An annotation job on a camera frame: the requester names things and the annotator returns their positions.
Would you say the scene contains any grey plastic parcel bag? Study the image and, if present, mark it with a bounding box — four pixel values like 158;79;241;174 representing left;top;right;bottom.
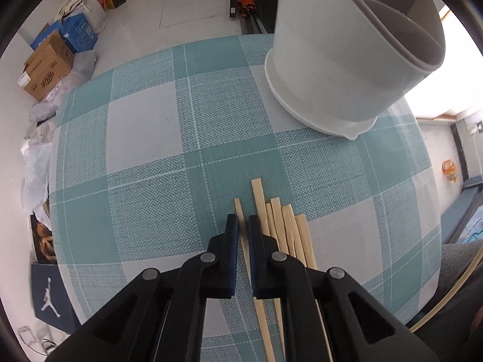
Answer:
29;50;98;122

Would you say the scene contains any teal checked tablecloth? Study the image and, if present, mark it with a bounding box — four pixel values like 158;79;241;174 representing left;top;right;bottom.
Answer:
48;33;442;362

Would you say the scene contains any white utensil holder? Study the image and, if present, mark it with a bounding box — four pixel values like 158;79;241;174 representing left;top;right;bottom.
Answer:
264;0;445;140

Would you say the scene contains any dark blue shoe box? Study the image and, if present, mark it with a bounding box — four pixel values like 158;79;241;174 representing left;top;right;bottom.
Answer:
30;262;81;334

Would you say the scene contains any blue cardboard box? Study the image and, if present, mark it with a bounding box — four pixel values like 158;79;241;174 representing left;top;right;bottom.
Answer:
30;13;98;54

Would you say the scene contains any brown cardboard box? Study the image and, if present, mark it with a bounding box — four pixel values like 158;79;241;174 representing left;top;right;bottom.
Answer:
17;31;74;100

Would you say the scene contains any white plastic bag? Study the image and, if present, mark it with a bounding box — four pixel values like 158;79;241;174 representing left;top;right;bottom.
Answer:
21;118;56;229

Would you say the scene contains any wooden chopstick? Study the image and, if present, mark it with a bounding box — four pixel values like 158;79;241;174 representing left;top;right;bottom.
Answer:
234;198;276;362
265;203;278;242
251;178;285;355
270;198;289;254
295;214;333;362
282;204;305;264

